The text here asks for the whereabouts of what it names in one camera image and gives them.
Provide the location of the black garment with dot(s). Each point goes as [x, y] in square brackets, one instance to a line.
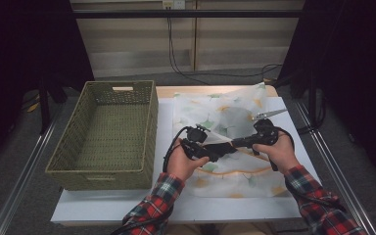
[230, 149]

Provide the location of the green woven basket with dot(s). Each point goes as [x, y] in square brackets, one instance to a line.
[111, 137]

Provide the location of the black stand post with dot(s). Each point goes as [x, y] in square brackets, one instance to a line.
[312, 98]
[44, 107]

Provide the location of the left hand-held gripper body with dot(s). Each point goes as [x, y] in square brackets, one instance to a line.
[194, 147]

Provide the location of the white table cover sheet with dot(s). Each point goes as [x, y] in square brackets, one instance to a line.
[228, 209]

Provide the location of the white leaf-print mesh laundry bag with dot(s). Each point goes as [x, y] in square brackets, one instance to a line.
[241, 182]

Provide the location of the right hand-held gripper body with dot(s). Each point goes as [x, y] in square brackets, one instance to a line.
[267, 133]

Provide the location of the white wall outlet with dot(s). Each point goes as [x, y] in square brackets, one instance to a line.
[173, 4]

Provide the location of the yellow floor tag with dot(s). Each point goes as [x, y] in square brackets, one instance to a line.
[32, 107]

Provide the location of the metal floor rail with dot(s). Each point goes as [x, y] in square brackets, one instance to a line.
[336, 169]
[23, 182]

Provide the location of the person's right hand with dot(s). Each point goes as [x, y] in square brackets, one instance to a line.
[280, 155]

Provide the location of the black horizontal bar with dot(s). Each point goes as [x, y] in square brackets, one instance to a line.
[192, 13]

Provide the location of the person's left hand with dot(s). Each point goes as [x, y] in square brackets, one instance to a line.
[182, 164]

